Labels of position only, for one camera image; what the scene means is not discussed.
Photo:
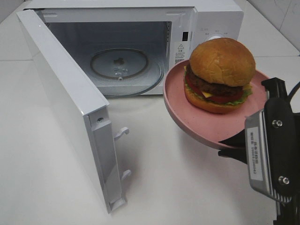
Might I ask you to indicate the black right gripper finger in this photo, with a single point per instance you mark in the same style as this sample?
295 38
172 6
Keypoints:
275 88
272 150

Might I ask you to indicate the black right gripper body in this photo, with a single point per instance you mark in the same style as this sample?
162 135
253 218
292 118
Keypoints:
288 214

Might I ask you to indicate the pink round plate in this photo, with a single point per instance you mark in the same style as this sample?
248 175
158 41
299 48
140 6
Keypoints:
206 127

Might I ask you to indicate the burger with sesame-free bun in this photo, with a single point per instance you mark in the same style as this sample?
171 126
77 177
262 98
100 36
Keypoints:
218 75

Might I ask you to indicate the white microwave door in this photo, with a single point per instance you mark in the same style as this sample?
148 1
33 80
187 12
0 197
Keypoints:
80 108

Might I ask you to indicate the upper white microwave knob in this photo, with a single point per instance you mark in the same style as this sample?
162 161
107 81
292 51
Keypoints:
215 37

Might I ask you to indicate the white warning label sticker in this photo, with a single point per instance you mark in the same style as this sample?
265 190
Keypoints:
180 52

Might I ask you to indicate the glass microwave turntable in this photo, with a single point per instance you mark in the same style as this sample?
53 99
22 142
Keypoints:
125 72

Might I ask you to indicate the white microwave oven body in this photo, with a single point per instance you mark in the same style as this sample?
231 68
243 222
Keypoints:
86 27

